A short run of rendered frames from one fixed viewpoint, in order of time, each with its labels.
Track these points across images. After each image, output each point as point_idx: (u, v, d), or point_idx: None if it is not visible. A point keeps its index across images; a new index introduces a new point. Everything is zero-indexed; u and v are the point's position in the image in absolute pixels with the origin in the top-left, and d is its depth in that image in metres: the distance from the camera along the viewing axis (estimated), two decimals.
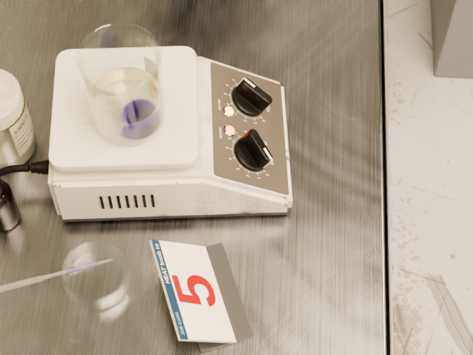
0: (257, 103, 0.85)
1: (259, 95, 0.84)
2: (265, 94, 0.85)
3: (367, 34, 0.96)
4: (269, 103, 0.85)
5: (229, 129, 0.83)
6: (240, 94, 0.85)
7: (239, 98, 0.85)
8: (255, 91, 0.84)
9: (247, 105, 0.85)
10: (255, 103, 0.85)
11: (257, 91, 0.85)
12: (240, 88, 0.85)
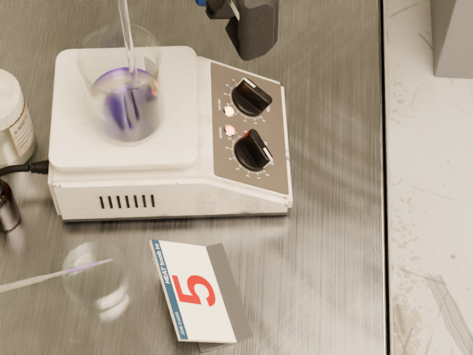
0: (257, 103, 0.85)
1: (259, 95, 0.84)
2: (265, 94, 0.85)
3: (367, 34, 0.96)
4: (269, 103, 0.85)
5: (229, 129, 0.83)
6: (240, 94, 0.85)
7: (239, 98, 0.85)
8: (255, 91, 0.84)
9: (247, 105, 0.85)
10: (255, 103, 0.85)
11: (257, 91, 0.85)
12: (240, 88, 0.85)
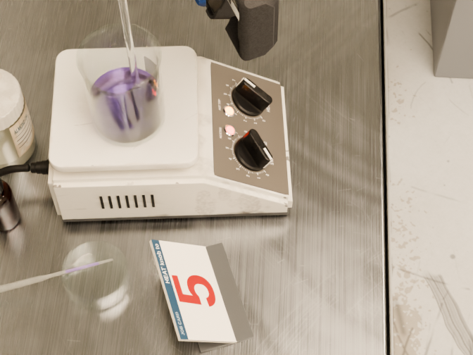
0: (257, 103, 0.85)
1: (259, 95, 0.84)
2: (265, 94, 0.85)
3: (367, 34, 0.96)
4: (269, 103, 0.85)
5: (229, 129, 0.83)
6: (240, 94, 0.85)
7: (239, 98, 0.85)
8: (255, 91, 0.84)
9: (247, 105, 0.85)
10: (255, 103, 0.85)
11: (257, 91, 0.85)
12: (240, 88, 0.85)
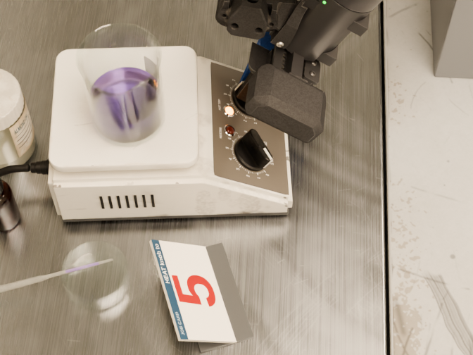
0: None
1: None
2: None
3: (367, 34, 0.96)
4: None
5: (229, 129, 0.83)
6: None
7: (241, 101, 0.85)
8: None
9: None
10: None
11: None
12: None
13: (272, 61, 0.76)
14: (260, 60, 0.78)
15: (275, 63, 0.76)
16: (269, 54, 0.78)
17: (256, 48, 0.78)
